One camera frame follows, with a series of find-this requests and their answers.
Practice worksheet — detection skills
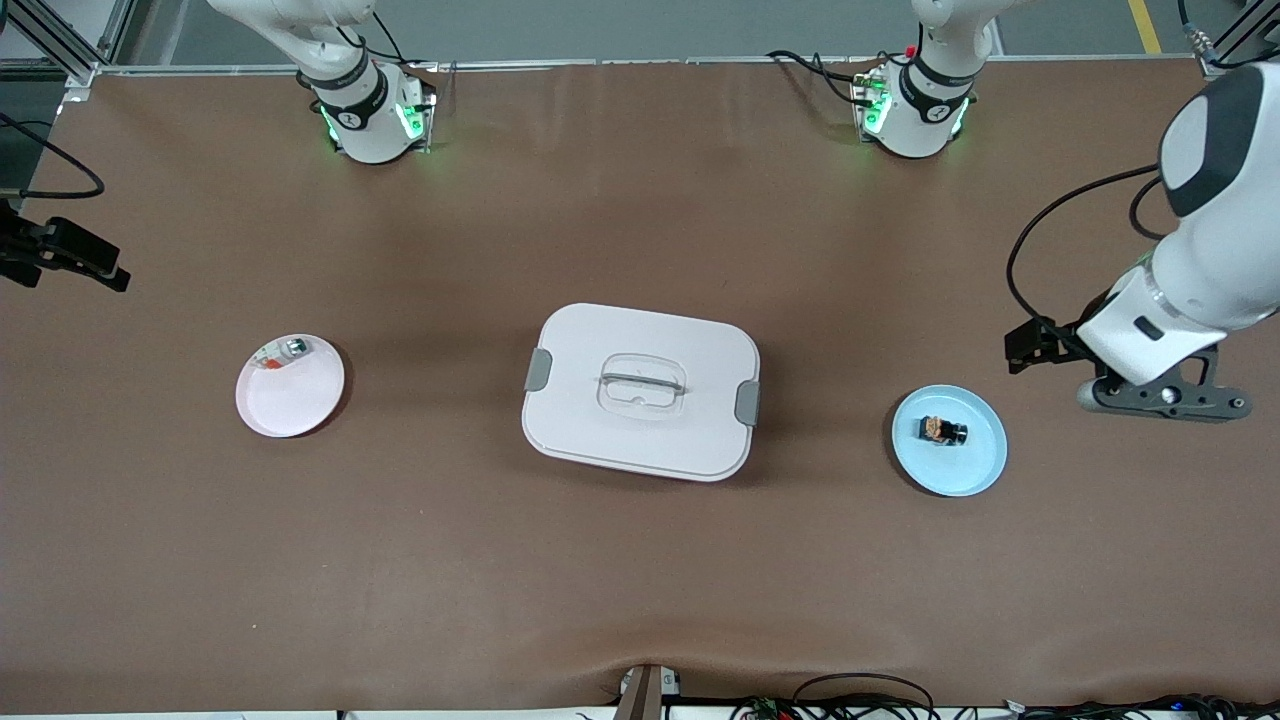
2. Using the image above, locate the white lidded storage box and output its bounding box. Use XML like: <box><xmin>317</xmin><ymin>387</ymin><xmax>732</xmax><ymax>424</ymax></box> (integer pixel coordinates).
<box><xmin>521</xmin><ymin>303</ymin><xmax>762</xmax><ymax>483</ymax></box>

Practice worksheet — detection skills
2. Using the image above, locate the light blue round plate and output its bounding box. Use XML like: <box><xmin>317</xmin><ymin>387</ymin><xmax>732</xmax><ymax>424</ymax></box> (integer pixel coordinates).
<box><xmin>891</xmin><ymin>385</ymin><xmax>1008</xmax><ymax>498</ymax></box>

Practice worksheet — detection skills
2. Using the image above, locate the pink round plate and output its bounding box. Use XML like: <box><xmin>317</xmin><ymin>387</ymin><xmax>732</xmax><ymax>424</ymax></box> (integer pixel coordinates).
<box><xmin>235</xmin><ymin>334</ymin><xmax>346</xmax><ymax>439</ymax></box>

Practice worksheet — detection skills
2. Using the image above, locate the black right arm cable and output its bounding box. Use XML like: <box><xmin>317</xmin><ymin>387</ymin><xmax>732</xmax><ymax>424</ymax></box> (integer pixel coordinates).
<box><xmin>0</xmin><ymin>112</ymin><xmax>106</xmax><ymax>199</ymax></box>

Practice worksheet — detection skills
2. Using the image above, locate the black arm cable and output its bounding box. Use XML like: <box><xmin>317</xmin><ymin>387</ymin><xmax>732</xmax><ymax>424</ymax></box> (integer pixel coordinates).
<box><xmin>1007</xmin><ymin>165</ymin><xmax>1191</xmax><ymax>346</ymax></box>
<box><xmin>0</xmin><ymin>112</ymin><xmax>106</xmax><ymax>199</ymax></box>

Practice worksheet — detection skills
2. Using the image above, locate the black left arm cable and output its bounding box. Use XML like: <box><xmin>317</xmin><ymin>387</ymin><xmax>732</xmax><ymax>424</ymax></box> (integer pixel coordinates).
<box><xmin>1007</xmin><ymin>165</ymin><xmax>1191</xmax><ymax>346</ymax></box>

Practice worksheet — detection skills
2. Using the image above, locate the aluminium frame profile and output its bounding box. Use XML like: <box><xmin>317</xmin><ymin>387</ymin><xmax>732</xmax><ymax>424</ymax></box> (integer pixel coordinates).
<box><xmin>1195</xmin><ymin>0</ymin><xmax>1280</xmax><ymax>76</ymax></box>
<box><xmin>0</xmin><ymin>0</ymin><xmax>136</xmax><ymax>91</ymax></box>

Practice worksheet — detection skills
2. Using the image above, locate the black base power cable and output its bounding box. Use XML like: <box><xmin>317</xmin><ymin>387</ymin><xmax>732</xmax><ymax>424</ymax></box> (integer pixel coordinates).
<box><xmin>765</xmin><ymin>48</ymin><xmax>881</xmax><ymax>106</ymax></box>

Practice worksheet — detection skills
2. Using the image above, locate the black cable bundle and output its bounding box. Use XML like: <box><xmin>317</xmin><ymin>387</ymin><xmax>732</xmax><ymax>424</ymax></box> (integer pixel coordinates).
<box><xmin>1000</xmin><ymin>693</ymin><xmax>1280</xmax><ymax>720</ymax></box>

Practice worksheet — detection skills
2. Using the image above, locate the black looped cable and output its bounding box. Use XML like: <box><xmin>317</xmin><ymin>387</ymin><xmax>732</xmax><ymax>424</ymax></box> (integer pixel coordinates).
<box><xmin>790</xmin><ymin>672</ymin><xmax>936</xmax><ymax>720</ymax></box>

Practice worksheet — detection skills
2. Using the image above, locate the brown camera mount post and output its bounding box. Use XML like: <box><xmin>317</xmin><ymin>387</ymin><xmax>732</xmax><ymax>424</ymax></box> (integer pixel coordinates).
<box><xmin>612</xmin><ymin>663</ymin><xmax>683</xmax><ymax>720</ymax></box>

